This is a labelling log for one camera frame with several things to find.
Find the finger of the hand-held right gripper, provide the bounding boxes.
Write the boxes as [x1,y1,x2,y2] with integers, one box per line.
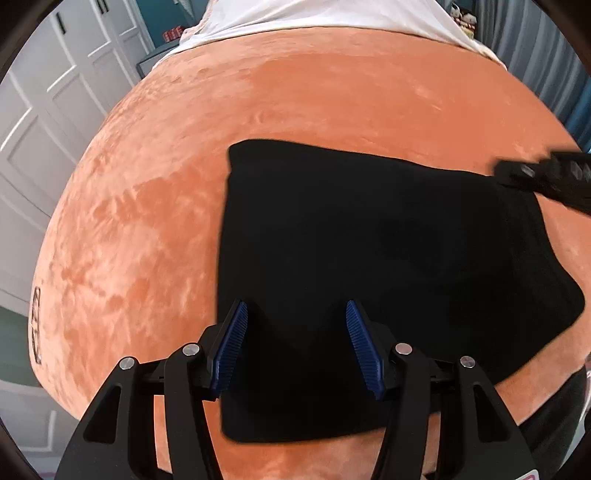
[493,150,591,210]

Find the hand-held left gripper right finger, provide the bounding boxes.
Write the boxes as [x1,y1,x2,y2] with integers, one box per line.
[345,300,539,480]

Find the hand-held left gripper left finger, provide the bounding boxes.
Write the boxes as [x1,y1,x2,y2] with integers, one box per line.
[55,299,250,480]

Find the black pants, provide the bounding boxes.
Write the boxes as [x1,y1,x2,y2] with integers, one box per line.
[217,138,586,441]

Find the blue curtain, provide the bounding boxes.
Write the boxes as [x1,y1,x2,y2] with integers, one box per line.
[561,78,591,151]

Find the grey curtain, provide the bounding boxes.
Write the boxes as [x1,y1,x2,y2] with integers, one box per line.
[475,0,591,139]

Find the orange plush blanket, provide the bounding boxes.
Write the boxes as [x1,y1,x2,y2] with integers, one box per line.
[28,23,591,480]

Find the person's dark clothing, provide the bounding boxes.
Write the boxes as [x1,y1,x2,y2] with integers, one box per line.
[519,364,591,476]

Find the white wardrobe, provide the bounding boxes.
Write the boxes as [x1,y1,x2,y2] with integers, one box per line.
[0,0,155,315]

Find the grey nightstand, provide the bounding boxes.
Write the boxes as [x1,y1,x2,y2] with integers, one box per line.
[137,44,178,84]

